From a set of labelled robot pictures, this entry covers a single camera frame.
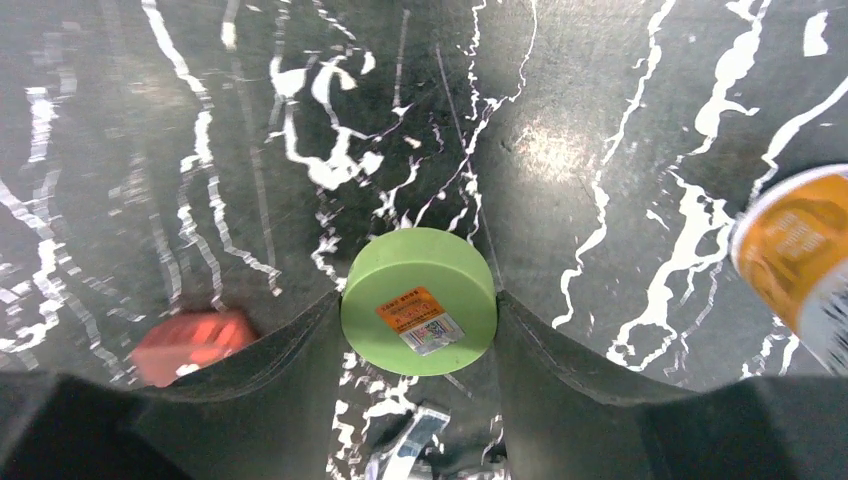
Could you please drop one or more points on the chrome faucet tap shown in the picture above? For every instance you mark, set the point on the chrome faucet tap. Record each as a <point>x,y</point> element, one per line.
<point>403,456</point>

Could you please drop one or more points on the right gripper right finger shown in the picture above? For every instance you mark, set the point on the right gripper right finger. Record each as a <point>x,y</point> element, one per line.
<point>570,413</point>

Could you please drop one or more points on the red pill organizer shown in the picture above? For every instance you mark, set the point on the red pill organizer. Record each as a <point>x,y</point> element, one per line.
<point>188,342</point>

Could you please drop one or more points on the orange white pill bottle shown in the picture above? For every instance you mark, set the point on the orange white pill bottle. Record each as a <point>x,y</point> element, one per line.
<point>790,246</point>

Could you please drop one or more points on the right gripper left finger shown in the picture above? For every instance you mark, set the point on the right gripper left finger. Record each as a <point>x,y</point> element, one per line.
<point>262,413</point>

